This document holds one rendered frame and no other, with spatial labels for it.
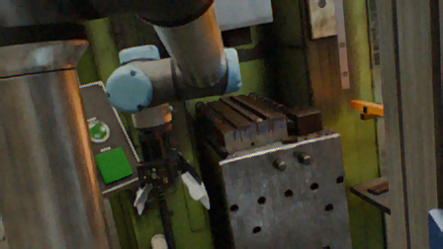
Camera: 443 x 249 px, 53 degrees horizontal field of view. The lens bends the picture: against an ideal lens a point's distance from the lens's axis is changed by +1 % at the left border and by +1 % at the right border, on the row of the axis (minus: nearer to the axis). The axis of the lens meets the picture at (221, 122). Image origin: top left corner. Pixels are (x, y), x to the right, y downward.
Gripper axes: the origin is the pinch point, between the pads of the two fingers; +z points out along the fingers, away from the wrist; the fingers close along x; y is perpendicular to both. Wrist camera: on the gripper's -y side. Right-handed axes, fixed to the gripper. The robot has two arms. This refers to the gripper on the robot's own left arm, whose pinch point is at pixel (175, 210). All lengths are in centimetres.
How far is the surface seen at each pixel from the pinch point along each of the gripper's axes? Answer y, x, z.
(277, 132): -46, 21, -1
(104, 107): -21.0, -20.2, -20.4
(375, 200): -45, 47, 24
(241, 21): -44, 15, -35
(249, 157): -35.9, 12.8, 2.7
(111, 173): -10.6, -17.5, -6.1
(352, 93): -73, 47, -4
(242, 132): -41.7, 11.1, -3.2
